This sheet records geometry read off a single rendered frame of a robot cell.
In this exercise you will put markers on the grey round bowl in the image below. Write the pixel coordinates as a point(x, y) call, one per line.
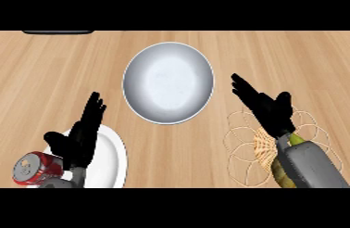
point(168, 83)

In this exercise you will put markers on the yellow-green squash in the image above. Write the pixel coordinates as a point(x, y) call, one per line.
point(282, 176)

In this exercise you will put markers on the red soda can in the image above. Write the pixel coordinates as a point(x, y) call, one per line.
point(34, 169)

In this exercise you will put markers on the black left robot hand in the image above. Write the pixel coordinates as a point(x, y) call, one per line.
point(81, 136)

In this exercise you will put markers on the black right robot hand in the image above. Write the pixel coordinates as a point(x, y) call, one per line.
point(268, 111)

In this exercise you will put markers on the dark flat appliance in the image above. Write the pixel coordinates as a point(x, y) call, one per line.
point(57, 31)

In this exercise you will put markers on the white round plate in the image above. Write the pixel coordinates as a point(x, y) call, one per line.
point(109, 159)

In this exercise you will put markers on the woven wicker placemat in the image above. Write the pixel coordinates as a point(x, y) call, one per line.
point(248, 145)

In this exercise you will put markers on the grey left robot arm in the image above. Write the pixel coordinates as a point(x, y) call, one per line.
point(68, 179)

